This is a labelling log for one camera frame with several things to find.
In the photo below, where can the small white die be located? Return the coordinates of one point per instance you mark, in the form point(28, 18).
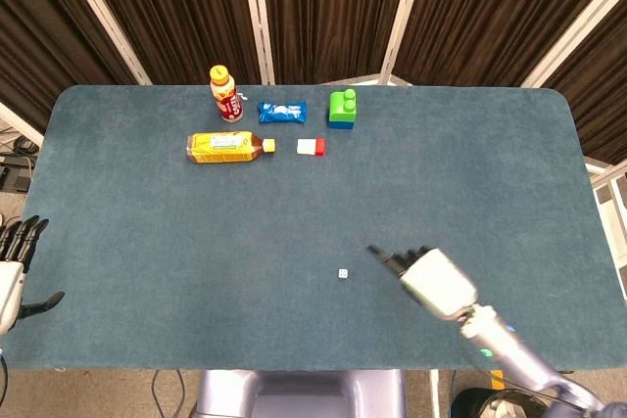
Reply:
point(343, 273)

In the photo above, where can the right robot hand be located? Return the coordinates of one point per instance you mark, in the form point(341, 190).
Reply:
point(436, 281)

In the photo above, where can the white and red block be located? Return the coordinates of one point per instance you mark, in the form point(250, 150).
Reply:
point(310, 147)

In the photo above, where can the robot base body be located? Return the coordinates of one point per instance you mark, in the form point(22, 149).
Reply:
point(299, 396)

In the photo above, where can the upright red tea bottle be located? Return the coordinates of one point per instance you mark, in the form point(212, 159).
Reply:
point(225, 95)

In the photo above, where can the green and blue toy brick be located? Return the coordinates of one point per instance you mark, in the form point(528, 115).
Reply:
point(343, 109)

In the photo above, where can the dark brown curtain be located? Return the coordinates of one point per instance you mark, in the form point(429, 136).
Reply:
point(333, 12)

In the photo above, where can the blue felt table cover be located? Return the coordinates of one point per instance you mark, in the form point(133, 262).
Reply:
point(245, 217)

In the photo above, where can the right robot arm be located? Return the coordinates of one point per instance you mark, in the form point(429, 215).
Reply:
point(519, 354)

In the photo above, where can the lying yellow tea bottle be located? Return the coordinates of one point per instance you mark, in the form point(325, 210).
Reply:
point(223, 147)

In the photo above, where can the black round bin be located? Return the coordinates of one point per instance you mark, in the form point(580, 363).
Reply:
point(495, 404)

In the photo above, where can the blue snack packet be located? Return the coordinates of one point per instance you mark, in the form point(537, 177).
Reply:
point(282, 112)

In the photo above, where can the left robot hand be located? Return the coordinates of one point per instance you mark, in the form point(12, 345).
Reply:
point(14, 266)

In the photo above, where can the white partition frame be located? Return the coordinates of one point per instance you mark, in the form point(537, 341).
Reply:
point(257, 16)

